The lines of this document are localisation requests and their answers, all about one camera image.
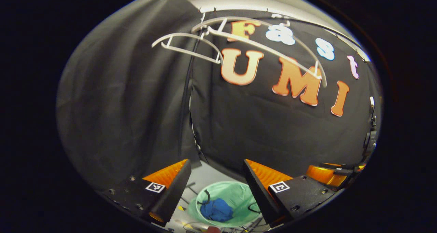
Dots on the black backdrop cloth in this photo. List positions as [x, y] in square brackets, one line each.
[119, 106]

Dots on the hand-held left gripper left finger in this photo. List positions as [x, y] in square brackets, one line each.
[175, 190]

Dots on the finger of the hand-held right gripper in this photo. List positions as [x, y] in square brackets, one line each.
[324, 175]

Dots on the green laundry hamper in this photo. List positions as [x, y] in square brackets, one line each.
[235, 195]

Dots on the black clothes rack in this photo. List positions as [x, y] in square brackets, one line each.
[186, 99]

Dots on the white plastic hanger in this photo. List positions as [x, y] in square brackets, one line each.
[232, 18]
[181, 33]

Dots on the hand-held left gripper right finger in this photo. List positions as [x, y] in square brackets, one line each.
[257, 193]

